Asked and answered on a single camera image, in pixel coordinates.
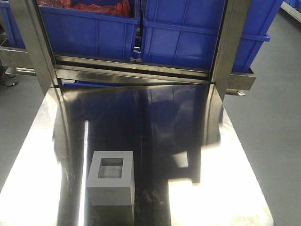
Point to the blue bin with red contents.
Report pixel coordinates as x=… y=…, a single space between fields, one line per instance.
x=91 y=34

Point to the blue plastic bin right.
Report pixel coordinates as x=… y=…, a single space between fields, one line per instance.
x=185 y=32

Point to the red mesh bag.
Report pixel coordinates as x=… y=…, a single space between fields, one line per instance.
x=121 y=8

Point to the stainless steel rack frame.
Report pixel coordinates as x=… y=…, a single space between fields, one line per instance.
x=50 y=70

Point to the gray hollow square base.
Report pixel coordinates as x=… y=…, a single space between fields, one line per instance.
x=111 y=179

